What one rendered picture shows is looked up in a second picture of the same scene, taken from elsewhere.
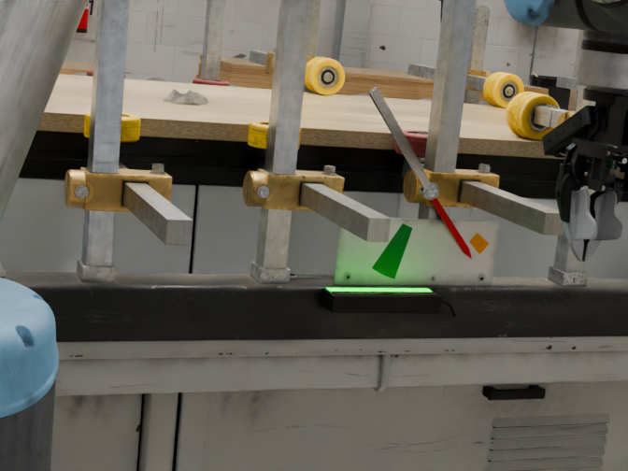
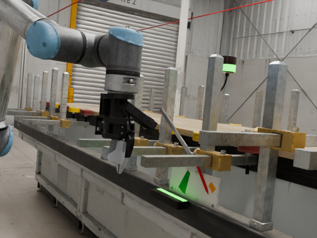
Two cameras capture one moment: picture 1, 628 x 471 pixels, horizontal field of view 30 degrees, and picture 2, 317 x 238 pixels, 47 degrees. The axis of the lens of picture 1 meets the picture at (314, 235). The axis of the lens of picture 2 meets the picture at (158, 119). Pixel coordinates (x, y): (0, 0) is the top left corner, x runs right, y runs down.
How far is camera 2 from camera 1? 1.88 m
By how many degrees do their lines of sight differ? 79
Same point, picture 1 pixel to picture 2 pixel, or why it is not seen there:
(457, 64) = (207, 101)
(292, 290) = (155, 186)
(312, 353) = (169, 218)
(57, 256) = not seen: hidden behind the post
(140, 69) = not seen: outside the picture
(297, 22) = (165, 88)
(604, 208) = (121, 148)
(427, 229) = (195, 174)
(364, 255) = (177, 180)
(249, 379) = (157, 221)
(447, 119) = (204, 125)
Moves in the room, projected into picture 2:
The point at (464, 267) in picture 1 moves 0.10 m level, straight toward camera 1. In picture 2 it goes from (207, 198) to (175, 195)
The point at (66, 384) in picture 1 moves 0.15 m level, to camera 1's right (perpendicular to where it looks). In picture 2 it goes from (126, 201) to (129, 212)
